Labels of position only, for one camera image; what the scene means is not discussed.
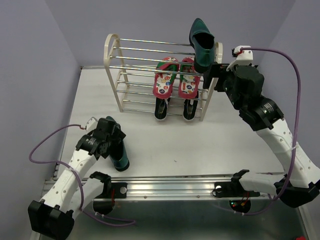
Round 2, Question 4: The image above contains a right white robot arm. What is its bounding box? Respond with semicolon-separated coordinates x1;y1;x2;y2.
204;63;320;208

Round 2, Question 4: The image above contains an aluminium mounting rail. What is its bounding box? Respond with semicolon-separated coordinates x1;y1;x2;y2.
41;177;306;201

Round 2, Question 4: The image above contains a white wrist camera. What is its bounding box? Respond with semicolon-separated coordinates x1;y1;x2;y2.
80;117;98;132
226;45;254;72

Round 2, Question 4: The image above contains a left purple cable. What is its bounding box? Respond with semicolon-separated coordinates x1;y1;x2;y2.
29;124;137;227

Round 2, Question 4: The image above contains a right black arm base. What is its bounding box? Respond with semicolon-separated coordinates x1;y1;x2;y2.
211;181;261;214

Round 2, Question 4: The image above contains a cream and chrome shoe shelf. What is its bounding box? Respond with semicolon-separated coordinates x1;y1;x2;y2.
103;33;218;121

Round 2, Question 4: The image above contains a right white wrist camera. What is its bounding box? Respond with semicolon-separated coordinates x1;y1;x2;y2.
226;45;254;72

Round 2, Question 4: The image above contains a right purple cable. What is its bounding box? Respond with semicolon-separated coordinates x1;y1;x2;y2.
214;46;301;216

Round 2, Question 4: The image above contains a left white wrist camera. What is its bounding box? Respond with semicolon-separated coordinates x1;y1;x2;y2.
80;117;98;132

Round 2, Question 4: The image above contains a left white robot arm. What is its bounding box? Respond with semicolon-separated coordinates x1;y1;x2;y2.
27;116;126;240

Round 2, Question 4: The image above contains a pink kids sandal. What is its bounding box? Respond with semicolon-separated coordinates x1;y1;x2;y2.
178;57;201;100
152;57;180;99

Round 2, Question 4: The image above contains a black sneaker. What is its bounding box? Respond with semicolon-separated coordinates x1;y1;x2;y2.
154;97;171;121
182;99;198;121

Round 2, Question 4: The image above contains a purple cable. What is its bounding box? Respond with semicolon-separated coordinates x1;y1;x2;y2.
214;46;301;216
29;124;137;227

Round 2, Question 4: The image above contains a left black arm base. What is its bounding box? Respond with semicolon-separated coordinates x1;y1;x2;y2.
92;182;128;215

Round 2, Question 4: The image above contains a green loafer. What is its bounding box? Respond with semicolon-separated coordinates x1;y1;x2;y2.
102;116;130;172
189;18;215;74

